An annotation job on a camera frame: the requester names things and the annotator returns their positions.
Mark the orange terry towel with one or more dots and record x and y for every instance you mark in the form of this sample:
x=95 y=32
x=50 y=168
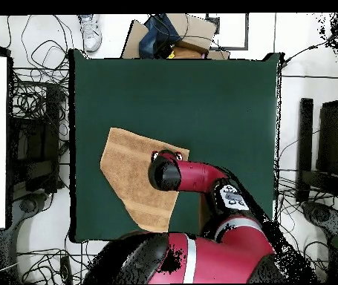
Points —
x=124 y=166

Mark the person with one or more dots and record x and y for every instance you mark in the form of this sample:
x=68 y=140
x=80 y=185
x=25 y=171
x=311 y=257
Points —
x=91 y=32

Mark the black chair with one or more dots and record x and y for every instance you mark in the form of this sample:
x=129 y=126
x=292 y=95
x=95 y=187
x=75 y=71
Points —
x=333 y=139

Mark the brown cardboard sheet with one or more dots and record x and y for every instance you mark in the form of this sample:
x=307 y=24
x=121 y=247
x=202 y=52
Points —
x=133 y=41

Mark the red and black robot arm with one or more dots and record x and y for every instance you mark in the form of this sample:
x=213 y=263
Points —
x=195 y=176

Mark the dark-framed white board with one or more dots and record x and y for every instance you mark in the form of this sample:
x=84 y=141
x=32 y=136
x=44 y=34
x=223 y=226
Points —
x=247 y=32

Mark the black equipment stand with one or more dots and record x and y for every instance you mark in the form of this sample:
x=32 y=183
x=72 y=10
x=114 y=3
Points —
x=38 y=142

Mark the dark green table cloth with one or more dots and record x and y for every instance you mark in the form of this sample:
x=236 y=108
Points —
x=231 y=133

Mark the black upright post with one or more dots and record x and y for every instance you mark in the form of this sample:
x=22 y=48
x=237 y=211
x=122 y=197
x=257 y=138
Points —
x=305 y=142

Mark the black wheeled stand base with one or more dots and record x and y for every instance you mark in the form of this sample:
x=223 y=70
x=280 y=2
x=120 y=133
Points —
x=29 y=206

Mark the orange-brown cloth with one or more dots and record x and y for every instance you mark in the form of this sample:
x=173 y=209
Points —
x=189 y=53

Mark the brown cardboard box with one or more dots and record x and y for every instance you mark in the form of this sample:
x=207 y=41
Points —
x=195 y=29

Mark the blue jeans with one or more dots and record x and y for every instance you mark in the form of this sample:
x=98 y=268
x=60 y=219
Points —
x=156 y=38

